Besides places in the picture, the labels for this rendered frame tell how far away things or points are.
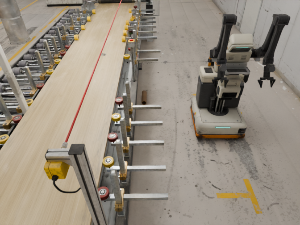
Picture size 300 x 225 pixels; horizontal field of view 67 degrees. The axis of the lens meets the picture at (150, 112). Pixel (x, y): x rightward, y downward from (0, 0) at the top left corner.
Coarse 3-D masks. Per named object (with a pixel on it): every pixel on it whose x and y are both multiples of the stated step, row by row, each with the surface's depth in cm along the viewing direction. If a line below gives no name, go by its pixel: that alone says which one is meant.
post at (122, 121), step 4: (120, 120) 165; (124, 120) 165; (120, 124) 167; (124, 124) 167; (124, 128) 169; (124, 132) 172; (124, 136) 174; (124, 140) 177; (124, 144) 180; (128, 152) 186
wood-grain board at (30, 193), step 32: (96, 32) 371; (64, 64) 283; (64, 96) 228; (96, 96) 227; (32, 128) 192; (64, 128) 191; (96, 128) 190; (0, 160) 165; (32, 160) 165; (96, 160) 163; (0, 192) 145; (32, 192) 144; (0, 224) 129; (32, 224) 129; (64, 224) 128
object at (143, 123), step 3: (117, 123) 206; (132, 123) 205; (135, 123) 205; (138, 123) 205; (141, 123) 205; (144, 123) 205; (147, 123) 205; (150, 123) 205; (153, 123) 205; (156, 123) 205; (159, 123) 205
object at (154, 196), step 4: (108, 196) 146; (112, 196) 146; (124, 196) 146; (128, 196) 146; (132, 196) 146; (136, 196) 146; (140, 196) 146; (144, 196) 146; (148, 196) 146; (152, 196) 145; (156, 196) 145; (160, 196) 145; (164, 196) 145; (104, 200) 146; (108, 200) 147; (112, 200) 147
